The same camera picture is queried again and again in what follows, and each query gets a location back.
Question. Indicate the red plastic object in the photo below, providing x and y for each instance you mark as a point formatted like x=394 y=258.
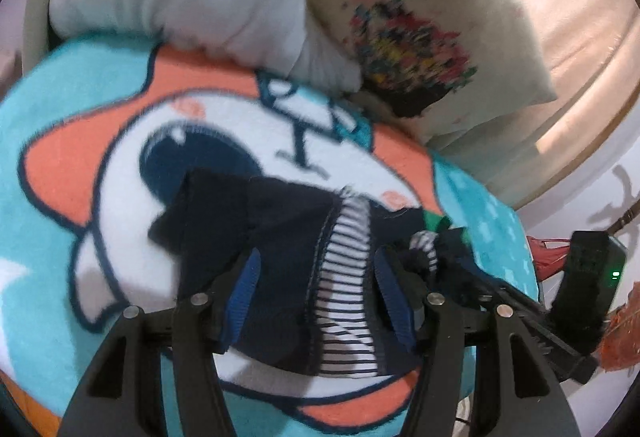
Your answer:
x=547 y=262

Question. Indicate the orange-red textured object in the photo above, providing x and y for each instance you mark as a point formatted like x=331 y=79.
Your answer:
x=620 y=337

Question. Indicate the brown stick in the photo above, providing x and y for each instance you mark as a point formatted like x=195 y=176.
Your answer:
x=622 y=221

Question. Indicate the turquoise printed star blanket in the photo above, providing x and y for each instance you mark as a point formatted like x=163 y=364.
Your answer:
x=75 y=117

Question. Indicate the cream printed cushion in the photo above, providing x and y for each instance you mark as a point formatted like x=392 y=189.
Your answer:
x=450 y=32

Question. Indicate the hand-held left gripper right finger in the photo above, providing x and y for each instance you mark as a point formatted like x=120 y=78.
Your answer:
x=395 y=302

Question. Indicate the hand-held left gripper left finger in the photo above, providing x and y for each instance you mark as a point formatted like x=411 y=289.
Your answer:
x=242 y=302

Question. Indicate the navy pants with striped lining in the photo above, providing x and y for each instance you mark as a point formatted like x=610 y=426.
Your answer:
x=280 y=227

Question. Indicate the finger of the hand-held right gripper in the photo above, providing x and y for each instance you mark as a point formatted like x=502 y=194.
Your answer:
x=455 y=254

